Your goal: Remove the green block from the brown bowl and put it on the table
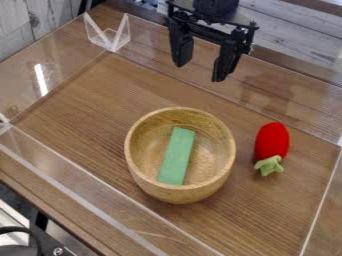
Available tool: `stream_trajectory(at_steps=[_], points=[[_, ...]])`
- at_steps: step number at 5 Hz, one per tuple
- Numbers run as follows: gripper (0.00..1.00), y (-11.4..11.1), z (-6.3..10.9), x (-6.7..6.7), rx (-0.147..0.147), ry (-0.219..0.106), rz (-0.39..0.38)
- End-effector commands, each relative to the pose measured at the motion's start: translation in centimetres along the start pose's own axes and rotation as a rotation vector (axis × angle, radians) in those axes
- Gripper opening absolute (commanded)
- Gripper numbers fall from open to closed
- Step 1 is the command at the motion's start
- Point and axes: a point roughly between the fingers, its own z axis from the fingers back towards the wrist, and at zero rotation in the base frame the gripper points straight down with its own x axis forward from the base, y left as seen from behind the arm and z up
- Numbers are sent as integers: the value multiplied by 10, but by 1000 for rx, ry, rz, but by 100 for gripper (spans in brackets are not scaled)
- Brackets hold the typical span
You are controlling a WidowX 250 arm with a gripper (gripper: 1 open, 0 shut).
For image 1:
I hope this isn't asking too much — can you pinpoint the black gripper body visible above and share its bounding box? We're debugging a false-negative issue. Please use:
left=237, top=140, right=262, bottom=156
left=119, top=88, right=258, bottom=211
left=166, top=0, right=259, bottom=54

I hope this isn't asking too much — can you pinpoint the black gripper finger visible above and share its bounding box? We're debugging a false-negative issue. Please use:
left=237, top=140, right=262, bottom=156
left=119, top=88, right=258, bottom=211
left=169, top=19, right=194, bottom=67
left=211, top=39, right=241, bottom=82

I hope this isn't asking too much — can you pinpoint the green rectangular block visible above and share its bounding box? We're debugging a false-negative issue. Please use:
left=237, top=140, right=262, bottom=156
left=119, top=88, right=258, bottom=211
left=158, top=127, right=195, bottom=186

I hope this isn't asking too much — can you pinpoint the brown wooden bowl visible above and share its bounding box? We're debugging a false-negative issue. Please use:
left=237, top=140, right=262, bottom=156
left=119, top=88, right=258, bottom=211
left=125, top=107, right=237, bottom=204

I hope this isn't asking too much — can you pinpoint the red plush strawberry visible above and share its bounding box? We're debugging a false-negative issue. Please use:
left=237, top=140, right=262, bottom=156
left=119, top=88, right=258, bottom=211
left=254, top=122, right=290, bottom=177

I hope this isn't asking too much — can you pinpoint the black table leg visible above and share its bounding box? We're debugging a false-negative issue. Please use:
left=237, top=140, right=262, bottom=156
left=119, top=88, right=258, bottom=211
left=35, top=212, right=48, bottom=231

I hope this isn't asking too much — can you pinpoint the clear acrylic corner bracket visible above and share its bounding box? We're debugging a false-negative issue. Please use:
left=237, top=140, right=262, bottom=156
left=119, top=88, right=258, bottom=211
left=83, top=13, right=131, bottom=53

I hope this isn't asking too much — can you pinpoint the clear acrylic tray wall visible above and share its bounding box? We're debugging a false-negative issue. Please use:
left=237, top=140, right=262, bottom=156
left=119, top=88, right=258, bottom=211
left=0, top=114, right=223, bottom=256

